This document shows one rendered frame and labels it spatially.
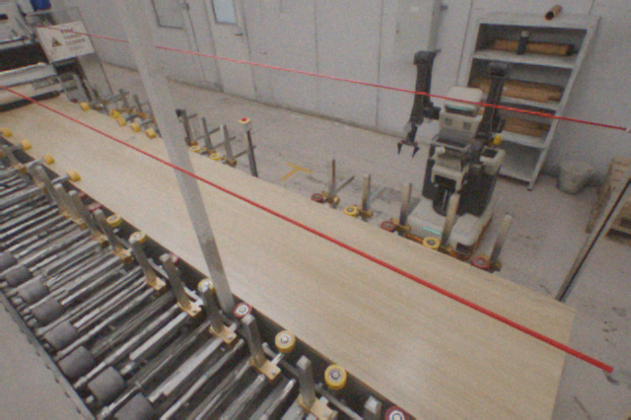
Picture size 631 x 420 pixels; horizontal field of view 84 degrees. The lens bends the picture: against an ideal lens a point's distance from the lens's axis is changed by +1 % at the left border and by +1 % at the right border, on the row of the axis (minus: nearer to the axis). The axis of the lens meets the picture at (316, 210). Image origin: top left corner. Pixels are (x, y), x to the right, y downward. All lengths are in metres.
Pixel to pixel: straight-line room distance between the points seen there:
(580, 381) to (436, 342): 1.42
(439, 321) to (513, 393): 0.34
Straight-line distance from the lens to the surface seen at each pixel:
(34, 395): 3.07
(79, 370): 1.87
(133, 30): 1.13
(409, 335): 1.54
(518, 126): 4.18
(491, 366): 1.55
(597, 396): 2.82
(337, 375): 1.42
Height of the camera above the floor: 2.17
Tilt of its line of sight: 37 degrees down
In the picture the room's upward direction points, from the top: 4 degrees counter-clockwise
